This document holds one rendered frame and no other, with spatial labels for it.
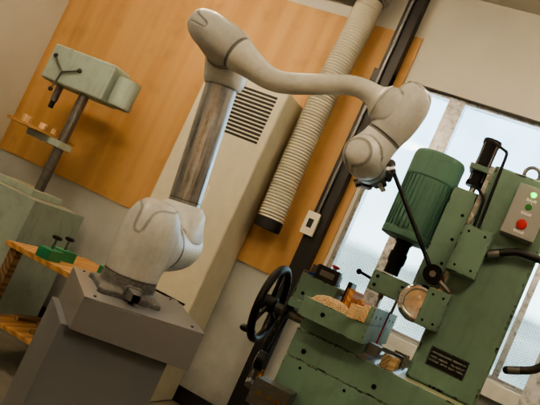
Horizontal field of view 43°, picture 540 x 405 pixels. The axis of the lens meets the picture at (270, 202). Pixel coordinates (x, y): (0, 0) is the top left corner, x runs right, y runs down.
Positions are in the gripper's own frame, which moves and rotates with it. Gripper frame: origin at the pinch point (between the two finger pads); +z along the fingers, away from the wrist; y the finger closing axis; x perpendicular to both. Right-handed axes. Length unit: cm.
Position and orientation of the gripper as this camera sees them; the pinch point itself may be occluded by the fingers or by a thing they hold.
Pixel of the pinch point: (380, 185)
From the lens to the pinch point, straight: 213.3
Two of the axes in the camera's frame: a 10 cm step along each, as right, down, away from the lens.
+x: -3.1, -9.1, 2.8
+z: 2.9, 1.9, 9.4
